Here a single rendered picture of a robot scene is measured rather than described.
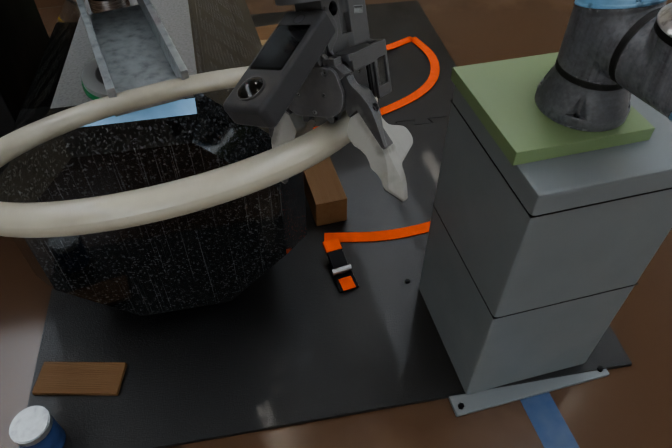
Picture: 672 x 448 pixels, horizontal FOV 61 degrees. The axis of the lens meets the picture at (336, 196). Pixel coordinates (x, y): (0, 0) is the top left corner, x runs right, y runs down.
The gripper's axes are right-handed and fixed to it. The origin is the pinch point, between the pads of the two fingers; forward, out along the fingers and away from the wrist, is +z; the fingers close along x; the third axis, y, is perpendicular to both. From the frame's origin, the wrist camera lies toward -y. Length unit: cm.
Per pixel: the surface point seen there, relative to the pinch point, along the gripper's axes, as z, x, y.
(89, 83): -3, 88, 27
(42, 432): 79, 105, -8
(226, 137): 17, 72, 48
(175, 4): -13, 108, 71
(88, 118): -5.5, 44.6, 1.3
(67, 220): -6.4, 10.5, -21.0
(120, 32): -14, 63, 23
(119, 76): -8, 53, 13
